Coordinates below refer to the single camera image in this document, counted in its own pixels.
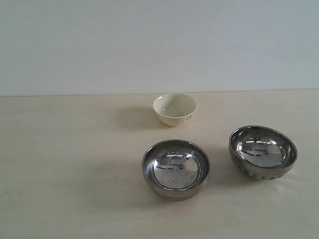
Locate smooth stainless steel bowl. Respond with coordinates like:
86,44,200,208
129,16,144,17
141,139,210,201

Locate ribbed stainless steel bowl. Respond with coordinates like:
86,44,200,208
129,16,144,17
228,125,298,180

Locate cream ceramic bowl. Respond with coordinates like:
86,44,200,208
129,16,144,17
153,93,197,126

